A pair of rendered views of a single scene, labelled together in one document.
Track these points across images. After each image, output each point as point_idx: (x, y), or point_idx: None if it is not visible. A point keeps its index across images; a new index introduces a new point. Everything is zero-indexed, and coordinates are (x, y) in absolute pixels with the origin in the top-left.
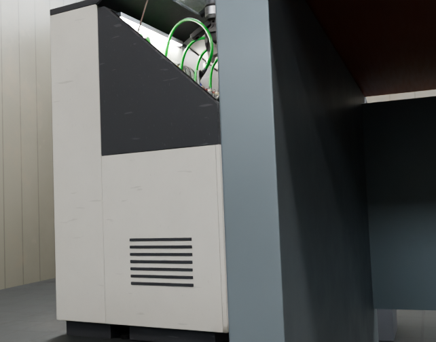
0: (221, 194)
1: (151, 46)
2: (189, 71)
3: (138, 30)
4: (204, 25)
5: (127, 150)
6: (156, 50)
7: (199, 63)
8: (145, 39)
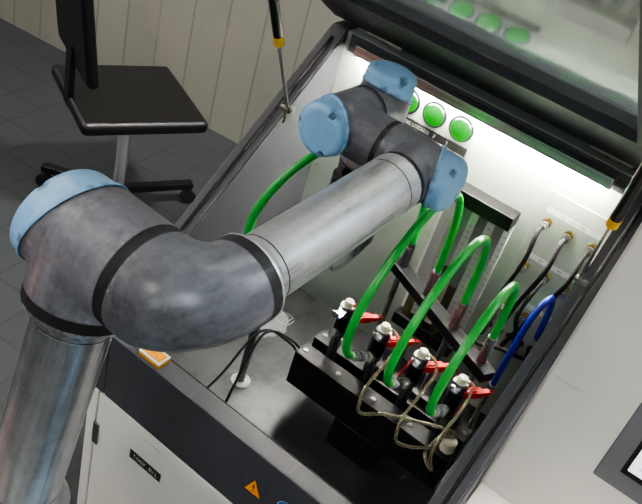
0: (83, 447)
1: (233, 151)
2: (547, 265)
3: (285, 106)
4: (288, 170)
5: None
6: (224, 163)
7: (482, 258)
8: (257, 130)
